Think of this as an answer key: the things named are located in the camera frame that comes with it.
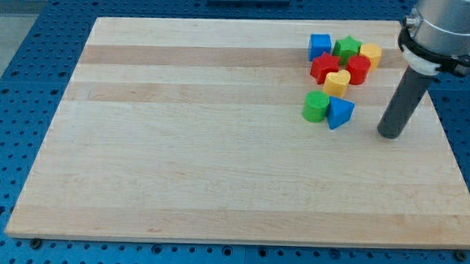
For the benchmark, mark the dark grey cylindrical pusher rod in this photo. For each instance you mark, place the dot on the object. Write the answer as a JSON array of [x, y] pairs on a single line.
[[409, 92]]

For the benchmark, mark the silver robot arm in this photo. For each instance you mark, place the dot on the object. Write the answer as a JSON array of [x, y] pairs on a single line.
[[435, 38]]

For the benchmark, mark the green star block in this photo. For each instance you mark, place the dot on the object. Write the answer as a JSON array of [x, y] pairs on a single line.
[[345, 48]]

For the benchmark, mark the blue triangle block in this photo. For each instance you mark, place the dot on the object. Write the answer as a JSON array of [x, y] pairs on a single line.
[[339, 112]]

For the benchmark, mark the red star block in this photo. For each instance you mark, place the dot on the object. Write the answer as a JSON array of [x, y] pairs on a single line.
[[323, 65]]

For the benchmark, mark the yellow pentagon block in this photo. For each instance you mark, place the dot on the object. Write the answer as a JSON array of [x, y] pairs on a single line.
[[373, 53]]

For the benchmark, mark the red cylinder block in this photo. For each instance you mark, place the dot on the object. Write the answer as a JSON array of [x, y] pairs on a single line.
[[358, 66]]

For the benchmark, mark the yellow heart block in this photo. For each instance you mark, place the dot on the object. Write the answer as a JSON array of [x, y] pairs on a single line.
[[336, 83]]

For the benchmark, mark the green cylinder block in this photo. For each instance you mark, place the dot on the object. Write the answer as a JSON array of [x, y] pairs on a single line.
[[315, 106]]

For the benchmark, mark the wooden board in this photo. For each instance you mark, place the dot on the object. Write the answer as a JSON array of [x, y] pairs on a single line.
[[182, 130]]

